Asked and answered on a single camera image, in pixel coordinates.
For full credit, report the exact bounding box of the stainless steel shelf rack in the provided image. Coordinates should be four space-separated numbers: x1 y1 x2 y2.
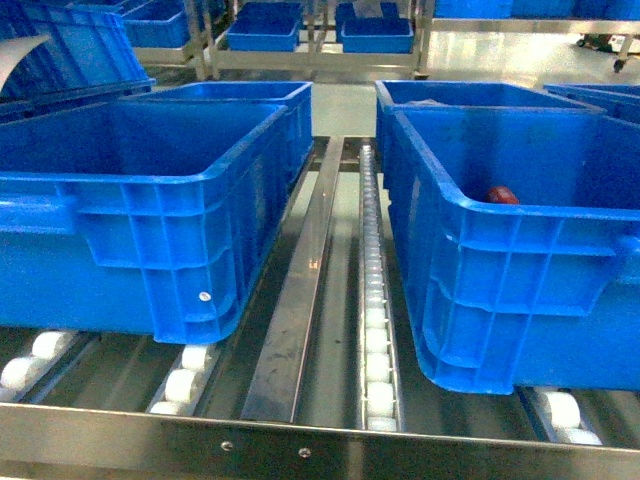
1 137 639 479

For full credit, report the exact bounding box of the background steel shelf rack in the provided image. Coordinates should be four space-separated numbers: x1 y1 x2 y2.
134 1 435 81

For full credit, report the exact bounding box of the rear left blue bin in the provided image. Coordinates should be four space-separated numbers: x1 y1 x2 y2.
122 80 314 186

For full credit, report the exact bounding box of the rear right blue bin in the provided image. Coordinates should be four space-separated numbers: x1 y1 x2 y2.
375 80 604 172

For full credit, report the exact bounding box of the left blue plastic bin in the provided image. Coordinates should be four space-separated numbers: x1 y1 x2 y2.
1 101 289 344

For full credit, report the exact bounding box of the blue plastic bin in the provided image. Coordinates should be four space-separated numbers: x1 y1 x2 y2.
1 101 289 344
385 107 639 394

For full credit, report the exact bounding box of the far right small bin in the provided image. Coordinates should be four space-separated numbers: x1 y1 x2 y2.
335 1 414 54

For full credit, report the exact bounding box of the small bin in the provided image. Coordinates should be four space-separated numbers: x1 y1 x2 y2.
335 1 414 54
227 1 303 52

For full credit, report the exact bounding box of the far left small bin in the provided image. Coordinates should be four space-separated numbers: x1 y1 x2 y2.
227 1 303 52

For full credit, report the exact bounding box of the right blue plastic bin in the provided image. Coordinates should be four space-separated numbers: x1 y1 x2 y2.
385 107 639 394

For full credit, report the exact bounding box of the tilted blue bin far left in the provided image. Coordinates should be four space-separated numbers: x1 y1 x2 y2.
1 1 154 123

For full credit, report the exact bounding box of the blue bin far right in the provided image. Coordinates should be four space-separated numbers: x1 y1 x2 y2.
544 84 640 124

